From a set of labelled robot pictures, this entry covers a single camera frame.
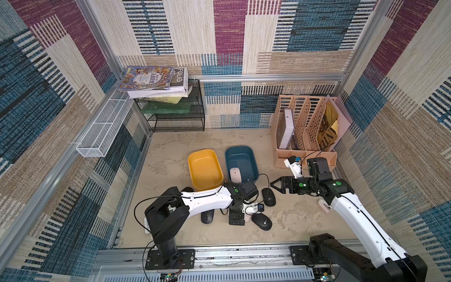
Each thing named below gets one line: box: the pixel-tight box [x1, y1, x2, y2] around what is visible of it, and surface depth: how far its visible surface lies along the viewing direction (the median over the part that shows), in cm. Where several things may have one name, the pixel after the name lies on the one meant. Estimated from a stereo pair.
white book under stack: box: [126, 85, 194, 99], surface depth 81 cm
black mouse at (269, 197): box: [261, 188, 277, 207], surface depth 89 cm
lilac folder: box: [326, 94, 353, 152], surface depth 88 cm
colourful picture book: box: [118, 66, 175, 91], surface depth 83 cm
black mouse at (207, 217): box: [200, 209, 215, 224], surface depth 85 cm
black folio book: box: [169, 66, 189, 92], surface depth 86 cm
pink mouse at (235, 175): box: [229, 166, 243, 184], surface depth 98 cm
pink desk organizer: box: [273, 94, 338, 169], surface depth 103 cm
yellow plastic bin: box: [187, 148, 224, 191], surface depth 101 cm
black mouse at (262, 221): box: [251, 212, 273, 231], surface depth 83 cm
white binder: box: [278, 108, 295, 149], surface depth 98 cm
